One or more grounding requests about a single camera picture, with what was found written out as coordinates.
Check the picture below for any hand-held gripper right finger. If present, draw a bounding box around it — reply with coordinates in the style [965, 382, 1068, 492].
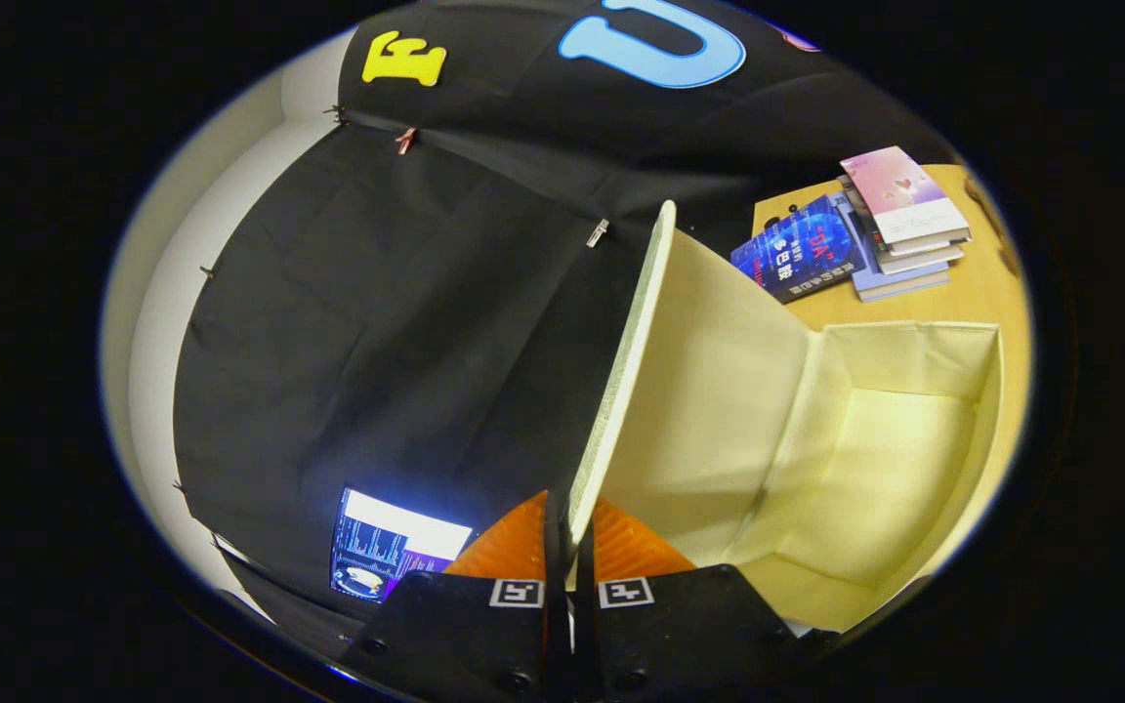
[572, 498, 842, 703]

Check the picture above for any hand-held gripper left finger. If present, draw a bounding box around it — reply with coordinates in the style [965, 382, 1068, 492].
[343, 490, 574, 703]

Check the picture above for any cream fabric storage box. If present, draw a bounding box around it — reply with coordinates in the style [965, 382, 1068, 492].
[567, 200, 1005, 634]

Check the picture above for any computer monitor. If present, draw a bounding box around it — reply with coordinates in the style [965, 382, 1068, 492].
[330, 486, 475, 603]

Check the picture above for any black backdrop cloth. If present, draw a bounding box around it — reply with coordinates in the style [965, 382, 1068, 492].
[172, 0, 964, 645]

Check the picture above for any dark blue book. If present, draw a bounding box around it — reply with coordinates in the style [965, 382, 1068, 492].
[730, 193, 867, 305]

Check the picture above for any pale blue book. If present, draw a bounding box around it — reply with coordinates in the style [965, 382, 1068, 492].
[838, 176, 952, 304]

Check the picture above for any grey book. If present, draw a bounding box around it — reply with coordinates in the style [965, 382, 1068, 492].
[873, 237, 967, 276]

